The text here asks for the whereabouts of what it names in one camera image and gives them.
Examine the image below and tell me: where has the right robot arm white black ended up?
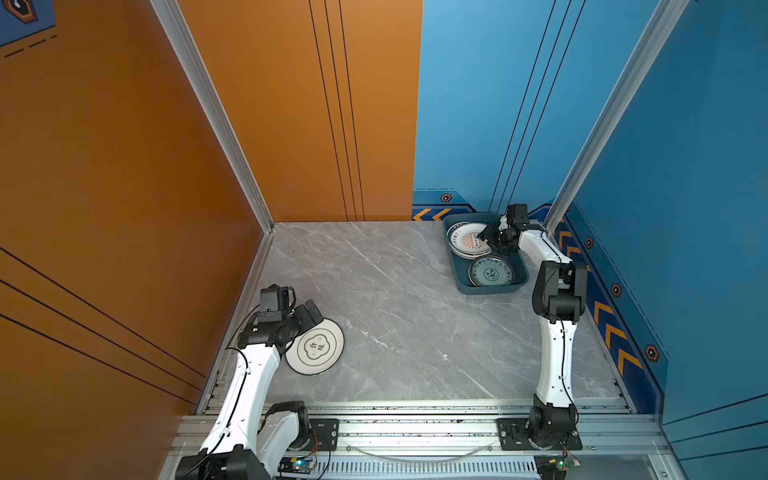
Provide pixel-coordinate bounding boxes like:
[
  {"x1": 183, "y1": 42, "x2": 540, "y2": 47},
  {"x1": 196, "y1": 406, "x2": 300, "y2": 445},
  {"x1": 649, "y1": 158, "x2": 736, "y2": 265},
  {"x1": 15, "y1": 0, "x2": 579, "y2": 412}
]
[{"x1": 479, "y1": 204, "x2": 587, "y2": 436}]

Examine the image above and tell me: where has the left aluminium corner post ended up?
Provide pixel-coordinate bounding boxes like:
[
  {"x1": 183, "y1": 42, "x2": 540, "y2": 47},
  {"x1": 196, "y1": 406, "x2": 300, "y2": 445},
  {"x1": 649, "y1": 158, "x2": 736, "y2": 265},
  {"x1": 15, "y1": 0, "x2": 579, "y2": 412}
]
[{"x1": 150, "y1": 0, "x2": 275, "y2": 234}]

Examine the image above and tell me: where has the aluminium frame rail front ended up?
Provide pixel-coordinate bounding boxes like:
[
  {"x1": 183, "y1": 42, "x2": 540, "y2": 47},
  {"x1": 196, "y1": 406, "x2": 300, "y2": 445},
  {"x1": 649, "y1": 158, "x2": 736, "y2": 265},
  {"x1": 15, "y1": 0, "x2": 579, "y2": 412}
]
[{"x1": 169, "y1": 398, "x2": 673, "y2": 457}]

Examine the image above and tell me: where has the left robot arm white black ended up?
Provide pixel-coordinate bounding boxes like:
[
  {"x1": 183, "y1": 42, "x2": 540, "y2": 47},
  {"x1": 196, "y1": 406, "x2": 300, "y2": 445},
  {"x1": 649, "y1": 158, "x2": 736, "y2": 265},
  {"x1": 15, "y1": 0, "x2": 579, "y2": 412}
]
[{"x1": 174, "y1": 284, "x2": 323, "y2": 479}]

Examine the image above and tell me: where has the green circuit board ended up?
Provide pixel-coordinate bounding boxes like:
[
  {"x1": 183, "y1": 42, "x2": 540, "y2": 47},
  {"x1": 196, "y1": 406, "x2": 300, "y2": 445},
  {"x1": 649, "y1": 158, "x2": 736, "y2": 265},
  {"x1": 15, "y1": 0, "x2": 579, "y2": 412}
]
[
  {"x1": 277, "y1": 456, "x2": 317, "y2": 477},
  {"x1": 534, "y1": 457, "x2": 581, "y2": 480}
]

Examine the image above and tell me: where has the right aluminium corner post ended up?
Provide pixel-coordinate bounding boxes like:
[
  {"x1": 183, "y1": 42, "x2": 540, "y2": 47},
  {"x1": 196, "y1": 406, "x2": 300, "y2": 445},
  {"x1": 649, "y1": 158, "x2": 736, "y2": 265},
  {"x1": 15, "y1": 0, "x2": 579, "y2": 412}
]
[{"x1": 544, "y1": 0, "x2": 689, "y2": 236}]

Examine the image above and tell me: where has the white orange sunburst plate back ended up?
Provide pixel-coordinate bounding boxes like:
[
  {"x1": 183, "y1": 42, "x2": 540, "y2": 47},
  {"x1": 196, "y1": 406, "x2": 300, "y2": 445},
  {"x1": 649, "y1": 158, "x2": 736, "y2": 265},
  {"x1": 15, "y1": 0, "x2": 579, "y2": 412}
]
[{"x1": 446, "y1": 222, "x2": 491, "y2": 259}]

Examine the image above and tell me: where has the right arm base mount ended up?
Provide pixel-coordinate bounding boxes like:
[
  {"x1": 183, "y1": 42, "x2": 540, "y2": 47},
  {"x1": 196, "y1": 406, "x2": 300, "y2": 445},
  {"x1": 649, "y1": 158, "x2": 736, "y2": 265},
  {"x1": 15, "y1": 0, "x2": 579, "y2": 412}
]
[{"x1": 495, "y1": 418, "x2": 583, "y2": 452}]

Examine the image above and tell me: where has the white plate flower outline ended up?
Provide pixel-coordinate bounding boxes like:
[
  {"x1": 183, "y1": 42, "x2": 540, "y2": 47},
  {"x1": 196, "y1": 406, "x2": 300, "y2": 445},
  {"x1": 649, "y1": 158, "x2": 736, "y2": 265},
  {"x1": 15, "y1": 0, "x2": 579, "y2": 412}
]
[{"x1": 285, "y1": 318, "x2": 345, "y2": 376}]

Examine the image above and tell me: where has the aluminium corner post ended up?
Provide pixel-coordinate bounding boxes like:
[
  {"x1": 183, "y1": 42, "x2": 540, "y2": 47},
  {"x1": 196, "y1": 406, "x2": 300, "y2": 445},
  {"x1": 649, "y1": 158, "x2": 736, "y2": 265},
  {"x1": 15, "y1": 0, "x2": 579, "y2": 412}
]
[
  {"x1": 150, "y1": 0, "x2": 275, "y2": 234},
  {"x1": 544, "y1": 0, "x2": 689, "y2": 236}
]

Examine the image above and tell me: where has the small green patterned plate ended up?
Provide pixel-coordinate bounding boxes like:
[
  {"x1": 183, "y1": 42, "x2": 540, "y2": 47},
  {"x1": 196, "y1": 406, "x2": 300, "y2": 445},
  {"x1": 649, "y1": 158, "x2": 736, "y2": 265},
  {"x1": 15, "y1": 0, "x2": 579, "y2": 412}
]
[{"x1": 468, "y1": 255, "x2": 516, "y2": 287}]

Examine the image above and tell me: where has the left green circuit board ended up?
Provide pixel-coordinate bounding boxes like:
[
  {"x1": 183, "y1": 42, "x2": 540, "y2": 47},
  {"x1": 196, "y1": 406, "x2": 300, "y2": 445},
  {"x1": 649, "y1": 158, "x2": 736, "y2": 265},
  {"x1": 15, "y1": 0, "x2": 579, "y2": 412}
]
[{"x1": 277, "y1": 456, "x2": 317, "y2": 477}]

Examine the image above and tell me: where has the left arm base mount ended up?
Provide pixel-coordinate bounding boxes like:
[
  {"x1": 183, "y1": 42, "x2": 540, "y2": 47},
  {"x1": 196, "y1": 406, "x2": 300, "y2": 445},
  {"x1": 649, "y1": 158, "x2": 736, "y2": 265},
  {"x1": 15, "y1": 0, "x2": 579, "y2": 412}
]
[{"x1": 286, "y1": 418, "x2": 340, "y2": 454}]

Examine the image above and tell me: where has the right green circuit board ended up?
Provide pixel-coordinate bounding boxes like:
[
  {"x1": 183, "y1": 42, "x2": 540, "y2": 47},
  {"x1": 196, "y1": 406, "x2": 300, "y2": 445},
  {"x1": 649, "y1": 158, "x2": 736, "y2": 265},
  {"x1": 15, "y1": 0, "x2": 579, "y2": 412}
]
[{"x1": 534, "y1": 457, "x2": 581, "y2": 480}]

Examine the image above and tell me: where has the teal plastic bin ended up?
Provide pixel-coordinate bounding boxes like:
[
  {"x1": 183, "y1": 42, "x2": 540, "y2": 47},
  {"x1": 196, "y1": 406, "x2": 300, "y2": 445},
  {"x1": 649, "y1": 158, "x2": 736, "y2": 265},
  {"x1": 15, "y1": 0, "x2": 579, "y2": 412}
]
[{"x1": 443, "y1": 212, "x2": 529, "y2": 295}]

